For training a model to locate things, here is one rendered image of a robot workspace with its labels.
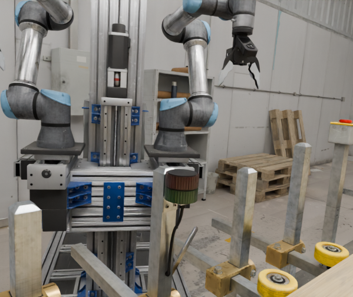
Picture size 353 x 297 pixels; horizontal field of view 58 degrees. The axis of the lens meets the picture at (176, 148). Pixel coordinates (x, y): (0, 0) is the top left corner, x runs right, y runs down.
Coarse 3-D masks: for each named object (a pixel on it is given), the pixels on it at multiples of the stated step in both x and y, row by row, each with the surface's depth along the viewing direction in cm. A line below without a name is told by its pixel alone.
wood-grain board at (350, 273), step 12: (336, 264) 76; (348, 264) 76; (324, 276) 70; (336, 276) 70; (348, 276) 70; (300, 288) 65; (312, 288) 65; (324, 288) 65; (336, 288) 65; (348, 288) 66
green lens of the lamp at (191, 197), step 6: (168, 192) 55; (174, 192) 54; (180, 192) 54; (186, 192) 54; (192, 192) 54; (168, 198) 55; (174, 198) 54; (180, 198) 54; (186, 198) 54; (192, 198) 55
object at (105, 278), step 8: (72, 248) 84; (80, 248) 84; (72, 256) 85; (80, 256) 80; (88, 256) 80; (80, 264) 81; (88, 264) 77; (96, 264) 77; (88, 272) 77; (96, 272) 74; (104, 272) 73; (112, 272) 73; (96, 280) 74; (104, 280) 70; (112, 280) 70; (120, 280) 70; (104, 288) 71; (112, 288) 68; (120, 288) 68; (128, 288) 68; (112, 296) 68; (120, 296) 65; (128, 296) 65; (136, 296) 65
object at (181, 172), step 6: (174, 174) 54; (180, 174) 55; (186, 174) 55; (192, 174) 55; (168, 204) 59; (174, 204) 60; (180, 204) 55; (168, 210) 59; (180, 210) 57; (180, 216) 57; (174, 228) 59; (174, 234) 60; (168, 264) 61; (168, 270) 61
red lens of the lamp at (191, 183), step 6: (168, 174) 55; (198, 174) 56; (168, 180) 55; (174, 180) 54; (180, 180) 54; (186, 180) 54; (192, 180) 54; (198, 180) 56; (168, 186) 55; (174, 186) 54; (180, 186) 54; (186, 186) 54; (192, 186) 54; (198, 186) 56
